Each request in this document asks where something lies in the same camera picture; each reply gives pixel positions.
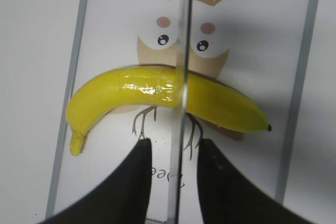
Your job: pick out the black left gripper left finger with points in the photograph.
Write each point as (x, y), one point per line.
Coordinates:
(123, 197)

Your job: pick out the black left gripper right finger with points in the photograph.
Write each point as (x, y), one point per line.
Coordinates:
(226, 196)

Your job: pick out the yellow plastic banana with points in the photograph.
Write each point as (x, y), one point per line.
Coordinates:
(207, 99)

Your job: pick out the white handled kitchen knife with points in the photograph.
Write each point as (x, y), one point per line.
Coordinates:
(179, 110)

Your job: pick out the white deer cutting board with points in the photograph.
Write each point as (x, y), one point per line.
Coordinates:
(254, 46)

